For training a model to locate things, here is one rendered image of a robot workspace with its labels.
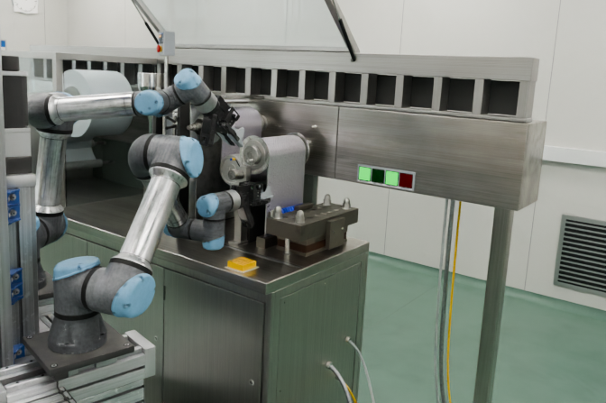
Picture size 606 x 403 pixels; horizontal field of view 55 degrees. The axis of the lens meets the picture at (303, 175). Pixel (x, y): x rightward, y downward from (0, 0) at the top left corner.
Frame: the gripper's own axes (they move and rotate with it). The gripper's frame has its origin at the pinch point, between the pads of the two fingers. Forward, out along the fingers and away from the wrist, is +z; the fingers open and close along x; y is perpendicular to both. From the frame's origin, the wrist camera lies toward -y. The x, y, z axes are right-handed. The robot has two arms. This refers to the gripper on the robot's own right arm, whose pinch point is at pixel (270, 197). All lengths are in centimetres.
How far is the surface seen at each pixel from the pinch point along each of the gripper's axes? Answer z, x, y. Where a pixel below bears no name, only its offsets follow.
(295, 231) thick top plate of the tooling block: -6.4, -17.6, -8.4
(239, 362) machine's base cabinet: -29, -13, -52
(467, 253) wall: 263, 12, -85
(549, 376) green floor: 152, -79, -109
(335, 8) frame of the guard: 15, -15, 71
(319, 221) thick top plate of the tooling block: 5.3, -20.0, -6.4
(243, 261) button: -26.7, -11.1, -16.6
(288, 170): 10.4, -0.2, 9.4
